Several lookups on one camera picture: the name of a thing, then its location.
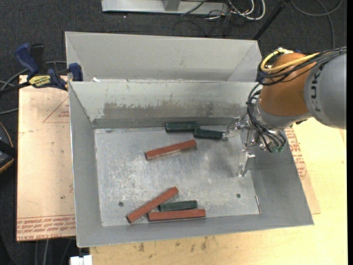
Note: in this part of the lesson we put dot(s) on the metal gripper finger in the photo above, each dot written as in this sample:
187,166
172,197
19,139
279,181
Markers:
244,163
233,129

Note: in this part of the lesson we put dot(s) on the dark green flat block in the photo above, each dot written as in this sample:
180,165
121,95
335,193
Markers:
182,127
178,205
208,134

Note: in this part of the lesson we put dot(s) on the red-brown flat block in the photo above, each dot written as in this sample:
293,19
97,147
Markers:
177,215
171,149
151,205

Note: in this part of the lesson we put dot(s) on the grey metal bin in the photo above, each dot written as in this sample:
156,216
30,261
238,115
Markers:
171,172

